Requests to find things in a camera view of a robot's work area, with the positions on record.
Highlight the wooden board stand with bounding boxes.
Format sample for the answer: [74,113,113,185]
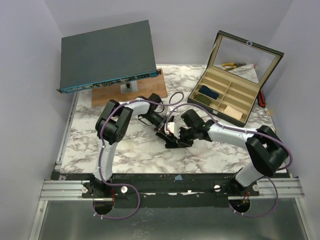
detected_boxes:
[91,68,168,107]

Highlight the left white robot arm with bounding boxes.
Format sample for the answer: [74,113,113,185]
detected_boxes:
[90,93,174,198]

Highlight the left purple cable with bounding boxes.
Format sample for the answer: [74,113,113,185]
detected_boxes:
[93,91,187,221]

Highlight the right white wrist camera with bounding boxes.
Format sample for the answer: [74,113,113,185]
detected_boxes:
[164,122,181,139]

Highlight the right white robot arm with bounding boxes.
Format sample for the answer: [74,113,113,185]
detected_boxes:
[164,109,289,196]

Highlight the beige cloth piece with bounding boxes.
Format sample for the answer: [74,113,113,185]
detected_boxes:
[223,105,243,121]

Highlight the rolled navy blue cloth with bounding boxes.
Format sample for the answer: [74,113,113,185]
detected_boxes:
[198,85,220,100]

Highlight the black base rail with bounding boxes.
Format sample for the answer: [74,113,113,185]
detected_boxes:
[50,171,260,209]

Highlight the rolled olive green cloth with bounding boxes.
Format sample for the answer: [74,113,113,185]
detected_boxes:
[193,94,212,106]

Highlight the grey network switch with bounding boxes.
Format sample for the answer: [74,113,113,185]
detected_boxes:
[58,20,160,94]

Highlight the yellow handled pliers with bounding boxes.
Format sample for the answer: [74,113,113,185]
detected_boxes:
[221,63,246,71]

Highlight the black compartment box with lid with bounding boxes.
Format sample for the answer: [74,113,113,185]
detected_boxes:
[187,30,284,127]

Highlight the aluminium frame extrusion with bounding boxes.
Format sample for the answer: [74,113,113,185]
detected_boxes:
[27,159,311,240]

